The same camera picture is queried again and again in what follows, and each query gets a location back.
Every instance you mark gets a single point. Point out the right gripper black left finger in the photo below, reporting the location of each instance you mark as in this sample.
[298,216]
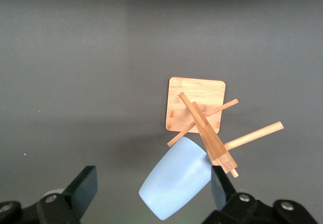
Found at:
[75,191]

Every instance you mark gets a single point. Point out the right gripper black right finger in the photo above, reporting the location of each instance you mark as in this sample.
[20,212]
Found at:
[234,206]

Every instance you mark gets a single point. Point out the light blue plastic cup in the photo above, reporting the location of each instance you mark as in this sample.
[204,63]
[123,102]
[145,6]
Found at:
[174,181]

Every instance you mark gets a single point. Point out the wooden mug tree rack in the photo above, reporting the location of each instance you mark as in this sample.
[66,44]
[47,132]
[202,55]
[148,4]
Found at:
[195,100]

